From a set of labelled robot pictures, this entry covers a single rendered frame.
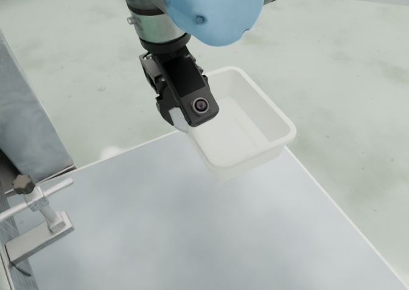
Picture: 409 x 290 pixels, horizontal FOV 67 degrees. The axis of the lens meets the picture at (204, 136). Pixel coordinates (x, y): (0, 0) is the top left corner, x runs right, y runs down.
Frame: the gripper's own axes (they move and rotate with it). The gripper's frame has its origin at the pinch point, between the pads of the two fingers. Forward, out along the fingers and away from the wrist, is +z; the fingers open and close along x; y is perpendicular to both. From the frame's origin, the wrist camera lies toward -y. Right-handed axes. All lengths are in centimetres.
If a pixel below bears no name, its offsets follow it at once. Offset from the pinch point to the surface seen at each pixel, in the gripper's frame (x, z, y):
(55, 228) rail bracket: 29.2, 7.2, -0.4
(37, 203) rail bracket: 27.7, -1.6, -0.3
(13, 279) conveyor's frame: 37.1, 6.4, -5.9
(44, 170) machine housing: 31.2, 16.2, 20.9
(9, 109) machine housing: 27.6, -3.7, 21.1
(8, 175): 40, 18, 27
